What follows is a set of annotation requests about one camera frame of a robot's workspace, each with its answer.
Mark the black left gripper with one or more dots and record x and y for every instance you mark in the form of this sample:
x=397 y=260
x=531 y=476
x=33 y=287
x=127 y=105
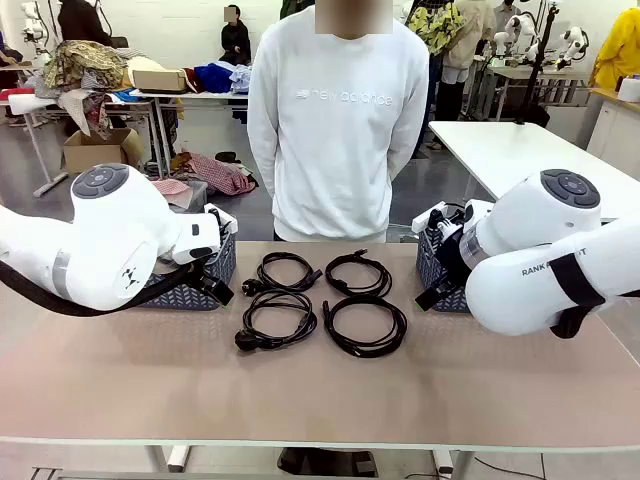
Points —
x=202 y=275

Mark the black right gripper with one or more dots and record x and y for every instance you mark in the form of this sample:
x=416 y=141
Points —
x=452 y=260

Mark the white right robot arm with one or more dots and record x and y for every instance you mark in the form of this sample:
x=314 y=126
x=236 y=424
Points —
x=525 y=295

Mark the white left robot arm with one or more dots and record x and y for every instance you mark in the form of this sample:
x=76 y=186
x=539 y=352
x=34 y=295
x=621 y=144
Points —
x=110 y=240

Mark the grey-blue plastic lattice basket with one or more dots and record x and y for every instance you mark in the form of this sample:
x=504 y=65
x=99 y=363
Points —
x=222 y=265
x=427 y=265

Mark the grey plastic bin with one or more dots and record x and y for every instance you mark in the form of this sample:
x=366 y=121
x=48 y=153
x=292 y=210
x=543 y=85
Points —
x=195 y=195

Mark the pink plaid cloth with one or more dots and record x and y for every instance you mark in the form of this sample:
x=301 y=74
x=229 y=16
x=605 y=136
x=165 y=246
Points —
x=220 y=175

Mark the white side table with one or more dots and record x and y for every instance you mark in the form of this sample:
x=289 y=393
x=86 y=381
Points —
x=480 y=150

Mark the person in white sweatshirt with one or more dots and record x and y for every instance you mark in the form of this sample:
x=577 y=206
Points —
x=335 y=150

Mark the open cardboard box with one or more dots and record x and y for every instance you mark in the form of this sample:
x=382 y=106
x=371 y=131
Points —
x=95 y=155

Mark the white clothes table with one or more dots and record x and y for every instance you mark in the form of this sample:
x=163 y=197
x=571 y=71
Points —
x=200 y=96

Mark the blue clothes heap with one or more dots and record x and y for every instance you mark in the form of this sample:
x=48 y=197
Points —
x=215 y=77

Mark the flat cardboard box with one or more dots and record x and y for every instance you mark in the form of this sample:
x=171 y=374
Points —
x=160 y=80

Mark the black tripod stand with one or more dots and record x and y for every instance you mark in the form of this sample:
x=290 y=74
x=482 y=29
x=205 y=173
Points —
x=537 y=75

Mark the grey background table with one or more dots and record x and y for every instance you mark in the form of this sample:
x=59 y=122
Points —
x=540 y=75

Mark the seated person in black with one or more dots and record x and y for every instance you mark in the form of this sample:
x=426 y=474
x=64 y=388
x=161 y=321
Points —
x=235 y=40

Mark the white cabinet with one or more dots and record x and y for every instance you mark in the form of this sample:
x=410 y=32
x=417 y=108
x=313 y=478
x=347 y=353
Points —
x=615 y=125

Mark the patterned clothes pile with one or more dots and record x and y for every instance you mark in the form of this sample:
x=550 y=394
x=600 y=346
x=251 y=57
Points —
x=85 y=65

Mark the person in yellow floral shirt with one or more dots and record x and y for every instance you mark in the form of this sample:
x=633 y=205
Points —
x=440 y=25

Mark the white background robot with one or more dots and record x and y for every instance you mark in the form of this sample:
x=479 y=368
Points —
x=35 y=20
x=575 y=42
x=517 y=27

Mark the person in dark clothes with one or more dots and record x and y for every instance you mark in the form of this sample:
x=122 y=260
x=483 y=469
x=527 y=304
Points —
x=82 y=22

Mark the person in yellow jacket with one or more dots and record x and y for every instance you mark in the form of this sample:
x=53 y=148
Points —
x=620 y=50

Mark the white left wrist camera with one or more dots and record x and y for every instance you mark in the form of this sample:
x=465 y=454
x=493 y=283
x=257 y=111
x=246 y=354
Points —
x=225 y=217

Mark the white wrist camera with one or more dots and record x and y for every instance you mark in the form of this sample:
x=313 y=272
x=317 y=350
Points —
x=425 y=220
x=225 y=217

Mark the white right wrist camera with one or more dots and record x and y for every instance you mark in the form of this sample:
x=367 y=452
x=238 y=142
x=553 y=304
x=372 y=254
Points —
x=425 y=220

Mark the white table frame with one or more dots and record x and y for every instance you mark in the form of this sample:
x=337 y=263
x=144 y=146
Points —
x=160 y=457

